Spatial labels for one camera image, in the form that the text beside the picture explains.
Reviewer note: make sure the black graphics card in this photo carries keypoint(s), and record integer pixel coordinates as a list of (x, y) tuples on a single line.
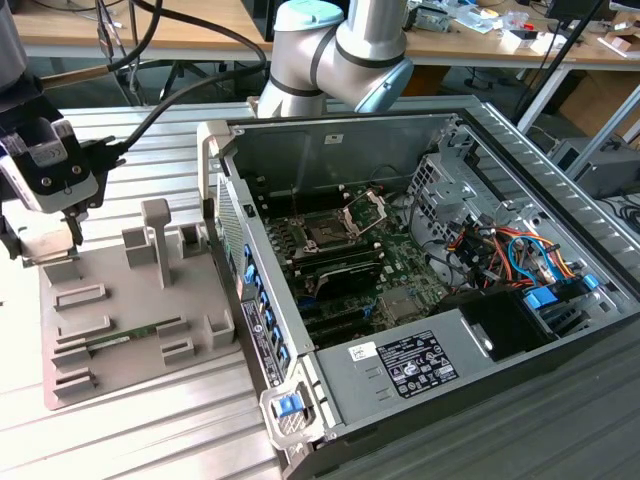
[(350, 280)]

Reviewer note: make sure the blue plastic clip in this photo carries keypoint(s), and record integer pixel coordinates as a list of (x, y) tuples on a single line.
[(590, 281)]

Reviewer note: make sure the grey metal drive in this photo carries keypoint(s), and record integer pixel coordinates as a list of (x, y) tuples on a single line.
[(432, 22)]

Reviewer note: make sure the green motherboard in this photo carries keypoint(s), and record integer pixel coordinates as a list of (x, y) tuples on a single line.
[(400, 265)]

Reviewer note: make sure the small white box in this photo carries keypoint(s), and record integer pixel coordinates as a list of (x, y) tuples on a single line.
[(520, 42)]

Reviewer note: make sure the silver metal drive cage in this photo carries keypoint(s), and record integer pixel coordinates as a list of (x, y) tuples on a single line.
[(440, 195)]

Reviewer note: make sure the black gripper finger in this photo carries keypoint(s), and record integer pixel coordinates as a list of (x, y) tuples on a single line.
[(10, 237), (92, 192)]

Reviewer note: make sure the small cardboard piece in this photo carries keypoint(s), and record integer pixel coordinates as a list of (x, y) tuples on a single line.
[(620, 45)]

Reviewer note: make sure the grey chipset heatsink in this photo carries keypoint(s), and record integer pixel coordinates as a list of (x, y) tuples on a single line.
[(402, 305)]

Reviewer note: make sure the grey desktop computer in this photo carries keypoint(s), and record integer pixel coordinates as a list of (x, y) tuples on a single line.
[(610, 172)]

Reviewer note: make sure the green RAM stick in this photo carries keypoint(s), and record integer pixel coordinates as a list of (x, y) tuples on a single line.
[(135, 334)]

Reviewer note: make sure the open grey PC case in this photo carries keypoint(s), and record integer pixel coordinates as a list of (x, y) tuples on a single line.
[(300, 150)]

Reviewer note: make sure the CPU socket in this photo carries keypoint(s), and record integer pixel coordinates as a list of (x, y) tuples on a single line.
[(325, 232)]

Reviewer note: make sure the aluminium profile beam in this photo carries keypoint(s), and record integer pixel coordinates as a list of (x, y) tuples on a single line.
[(610, 122)]

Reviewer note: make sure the silver CPU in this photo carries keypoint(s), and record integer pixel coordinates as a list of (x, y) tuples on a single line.
[(45, 245)]

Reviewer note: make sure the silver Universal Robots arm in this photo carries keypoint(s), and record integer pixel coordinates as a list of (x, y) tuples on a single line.
[(370, 30)]

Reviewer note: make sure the black office chair base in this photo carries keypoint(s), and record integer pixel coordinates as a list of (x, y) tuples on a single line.
[(176, 67)]

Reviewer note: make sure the grey plastic parts rack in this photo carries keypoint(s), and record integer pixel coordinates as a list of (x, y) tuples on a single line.
[(130, 295)]

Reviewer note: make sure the brown cardboard box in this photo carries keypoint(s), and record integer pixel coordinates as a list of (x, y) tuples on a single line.
[(600, 95)]

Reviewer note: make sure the long wooden desk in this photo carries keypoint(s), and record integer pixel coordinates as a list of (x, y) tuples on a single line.
[(450, 50)]

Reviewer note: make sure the black RAM stick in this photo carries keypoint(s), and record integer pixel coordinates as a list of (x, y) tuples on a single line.
[(340, 264), (335, 251)]

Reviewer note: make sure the grey power supply unit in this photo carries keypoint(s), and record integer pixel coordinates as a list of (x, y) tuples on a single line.
[(345, 380)]

